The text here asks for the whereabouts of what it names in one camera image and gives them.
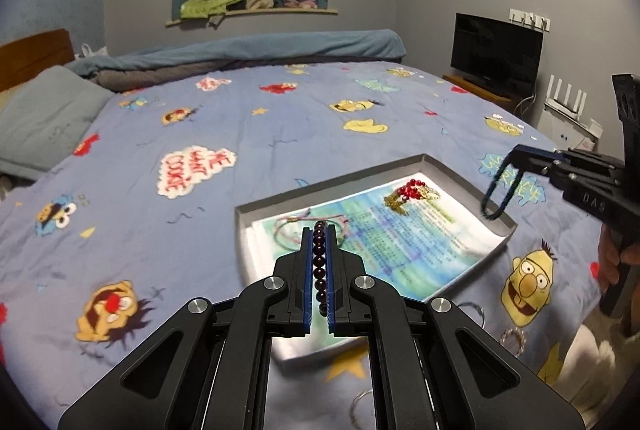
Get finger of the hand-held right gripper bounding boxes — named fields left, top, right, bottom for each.
left=510, top=144, right=563, bottom=163
left=520, top=159, right=557, bottom=181

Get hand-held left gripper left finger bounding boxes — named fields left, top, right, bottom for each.
left=57, top=226, right=315, bottom=430

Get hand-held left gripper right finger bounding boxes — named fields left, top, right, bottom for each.
left=327, top=221, right=586, bottom=430

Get small dark bead bracelet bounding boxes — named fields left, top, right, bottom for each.
left=311, top=219, right=331, bottom=317

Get grey cardboard tray box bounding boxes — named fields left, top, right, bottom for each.
left=234, top=153, right=518, bottom=361

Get blue bead bracelet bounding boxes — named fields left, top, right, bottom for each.
left=479, top=155, right=523, bottom=221

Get grey hair tie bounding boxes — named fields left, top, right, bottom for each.
left=457, top=301, right=487, bottom=330

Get pearl hair clip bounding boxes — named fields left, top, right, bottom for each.
left=499, top=327, right=530, bottom=356

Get gold crescent jewelry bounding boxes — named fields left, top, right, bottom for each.
left=384, top=187, right=443, bottom=216

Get person's right hand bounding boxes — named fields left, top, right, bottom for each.
left=597, top=226, right=622, bottom=295

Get white appliance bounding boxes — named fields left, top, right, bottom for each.
left=537, top=107, right=601, bottom=156

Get white router with antennas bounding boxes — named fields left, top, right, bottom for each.
left=545, top=74, right=603, bottom=131

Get printed paper sheet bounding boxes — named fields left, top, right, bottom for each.
left=250, top=183, right=501, bottom=306

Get wooden television stand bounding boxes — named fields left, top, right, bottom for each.
left=442, top=73, right=523, bottom=108

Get black television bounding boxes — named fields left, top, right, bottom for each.
left=450, top=13, right=545, bottom=94

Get blue cartoon printed bedsheet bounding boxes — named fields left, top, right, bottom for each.
left=0, top=60, right=608, bottom=430

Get folded blue duvet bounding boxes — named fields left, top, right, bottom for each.
left=65, top=29, right=406, bottom=91

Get grey-brown folded blanket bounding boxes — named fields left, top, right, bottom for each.
left=95, top=60, right=236, bottom=92

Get wooden window shelf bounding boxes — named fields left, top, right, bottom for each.
left=165, top=6, right=338, bottom=27

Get green cloth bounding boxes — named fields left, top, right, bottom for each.
left=180, top=0, right=246, bottom=18

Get grey pillow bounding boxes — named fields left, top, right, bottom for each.
left=0, top=65, right=116, bottom=178

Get wooden headboard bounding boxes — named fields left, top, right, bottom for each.
left=0, top=29, right=76, bottom=94

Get pink cord bracelet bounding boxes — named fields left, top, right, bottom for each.
left=274, top=209, right=351, bottom=256

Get red bead bracelet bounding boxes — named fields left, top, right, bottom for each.
left=397, top=179, right=426, bottom=202

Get white wall outlets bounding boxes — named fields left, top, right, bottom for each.
left=509, top=8, right=551, bottom=31

